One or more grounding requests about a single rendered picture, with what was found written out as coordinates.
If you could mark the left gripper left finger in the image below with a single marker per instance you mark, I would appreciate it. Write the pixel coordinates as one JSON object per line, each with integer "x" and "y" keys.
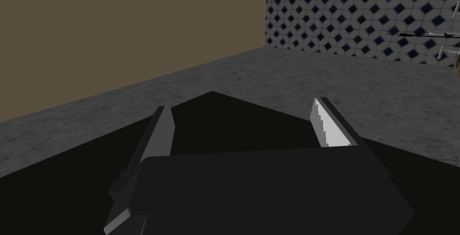
{"x": 160, "y": 134}

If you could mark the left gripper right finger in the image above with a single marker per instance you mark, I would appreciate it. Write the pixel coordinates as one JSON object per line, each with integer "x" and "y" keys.
{"x": 332, "y": 132}

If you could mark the white wall rack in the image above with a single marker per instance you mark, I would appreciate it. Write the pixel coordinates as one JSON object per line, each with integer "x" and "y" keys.
{"x": 445, "y": 33}

